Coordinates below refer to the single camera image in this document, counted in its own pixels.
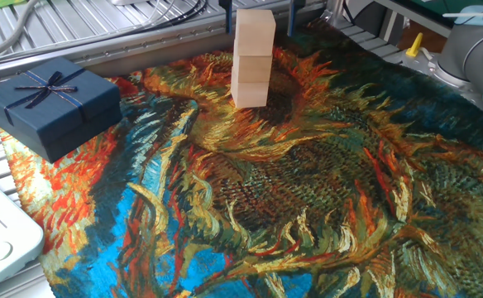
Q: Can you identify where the yellow plastic handle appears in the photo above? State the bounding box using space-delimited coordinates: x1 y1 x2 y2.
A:
405 31 424 58

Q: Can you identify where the navy gift box with ribbon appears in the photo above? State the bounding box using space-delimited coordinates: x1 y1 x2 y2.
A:
0 56 123 164

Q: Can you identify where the light wooden cube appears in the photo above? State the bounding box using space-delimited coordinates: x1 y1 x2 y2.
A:
233 8 277 58
230 78 270 109
231 52 273 84

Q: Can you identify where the sunflower painting cloth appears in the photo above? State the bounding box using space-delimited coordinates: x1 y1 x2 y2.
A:
0 18 483 298

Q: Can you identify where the grey corrugated hose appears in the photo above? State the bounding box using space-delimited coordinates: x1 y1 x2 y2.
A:
0 0 42 66

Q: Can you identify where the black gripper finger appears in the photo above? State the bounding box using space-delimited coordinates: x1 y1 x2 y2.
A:
286 0 308 37
218 0 234 35

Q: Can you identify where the black cable bundle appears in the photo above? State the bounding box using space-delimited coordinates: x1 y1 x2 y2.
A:
112 0 209 38

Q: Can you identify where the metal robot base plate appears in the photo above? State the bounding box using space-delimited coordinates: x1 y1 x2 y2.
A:
402 48 483 121

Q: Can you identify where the white plastic device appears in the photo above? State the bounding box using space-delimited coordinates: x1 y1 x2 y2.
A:
0 168 46 297

